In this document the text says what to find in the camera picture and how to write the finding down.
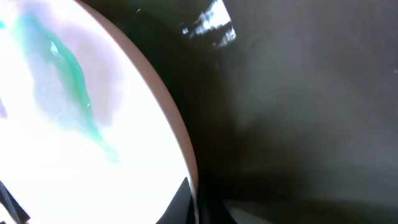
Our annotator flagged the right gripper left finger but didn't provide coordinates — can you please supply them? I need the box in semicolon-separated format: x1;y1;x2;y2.
156;178;195;224

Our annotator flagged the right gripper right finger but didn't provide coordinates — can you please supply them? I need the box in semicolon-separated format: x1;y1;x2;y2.
198;184;237;224

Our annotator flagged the white plate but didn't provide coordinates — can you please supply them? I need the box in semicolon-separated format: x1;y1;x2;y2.
1;1;199;223

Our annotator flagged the black serving tray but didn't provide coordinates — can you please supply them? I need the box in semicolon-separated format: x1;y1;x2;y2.
89;0;397;223

